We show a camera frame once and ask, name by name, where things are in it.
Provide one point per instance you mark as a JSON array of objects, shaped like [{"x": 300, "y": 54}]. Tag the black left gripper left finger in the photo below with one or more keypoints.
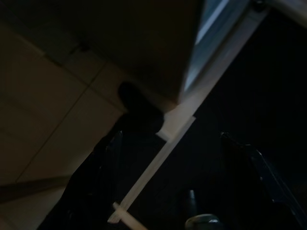
[{"x": 96, "y": 182}]

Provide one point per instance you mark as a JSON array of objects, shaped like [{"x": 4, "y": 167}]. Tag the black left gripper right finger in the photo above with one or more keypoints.
[{"x": 263, "y": 182}]

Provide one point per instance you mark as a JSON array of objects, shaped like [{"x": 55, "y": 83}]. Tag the grey fridge door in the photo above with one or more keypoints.
[{"x": 144, "y": 48}]

